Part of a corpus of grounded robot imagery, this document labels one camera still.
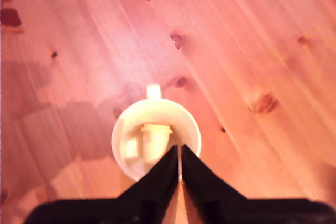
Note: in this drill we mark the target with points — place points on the pale coffee capsule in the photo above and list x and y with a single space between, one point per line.
155 142

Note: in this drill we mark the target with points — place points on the yellow cartoon print mug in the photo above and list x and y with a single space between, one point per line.
157 111

